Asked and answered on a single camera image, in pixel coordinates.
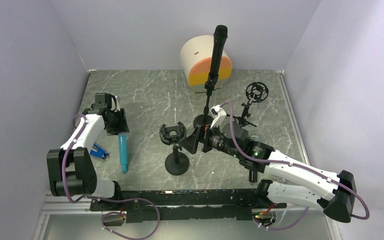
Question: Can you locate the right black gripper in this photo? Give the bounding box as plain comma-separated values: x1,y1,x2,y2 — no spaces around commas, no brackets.
178,119,242,159

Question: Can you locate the cyan blue microphone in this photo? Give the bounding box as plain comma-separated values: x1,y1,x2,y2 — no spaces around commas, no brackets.
118,133,129,174

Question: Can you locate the black round-base shock-mount stand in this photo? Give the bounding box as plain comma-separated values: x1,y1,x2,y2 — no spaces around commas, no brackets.
159,121,190,176

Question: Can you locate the black round-base clip stand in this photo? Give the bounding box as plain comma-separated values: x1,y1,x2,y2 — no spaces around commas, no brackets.
193,73,219,127

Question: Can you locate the silver mesh black microphone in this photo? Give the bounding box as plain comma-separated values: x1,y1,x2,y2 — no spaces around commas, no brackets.
248,166,258,183

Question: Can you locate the black tripod shock-mount stand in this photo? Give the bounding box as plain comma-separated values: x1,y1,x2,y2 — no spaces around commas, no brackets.
233,81,269,127

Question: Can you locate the tall black microphone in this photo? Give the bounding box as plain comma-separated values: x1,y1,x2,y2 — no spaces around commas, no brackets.
209,25,228,83

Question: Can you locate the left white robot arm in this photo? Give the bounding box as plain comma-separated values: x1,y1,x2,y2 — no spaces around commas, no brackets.
46,92,130,210

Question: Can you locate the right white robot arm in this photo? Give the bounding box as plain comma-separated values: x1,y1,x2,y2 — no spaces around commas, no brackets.
180,122,358,223

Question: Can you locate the blue black hand tool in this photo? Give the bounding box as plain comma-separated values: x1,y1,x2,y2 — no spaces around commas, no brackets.
89,143,110,160

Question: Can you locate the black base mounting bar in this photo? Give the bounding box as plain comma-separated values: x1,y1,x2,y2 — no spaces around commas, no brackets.
89,188,270,223

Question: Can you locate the white orange yellow cylinder container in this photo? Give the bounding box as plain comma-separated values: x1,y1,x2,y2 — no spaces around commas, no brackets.
180,35,233,93

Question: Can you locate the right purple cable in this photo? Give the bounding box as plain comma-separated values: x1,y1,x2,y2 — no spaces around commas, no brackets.
219,100,371,232

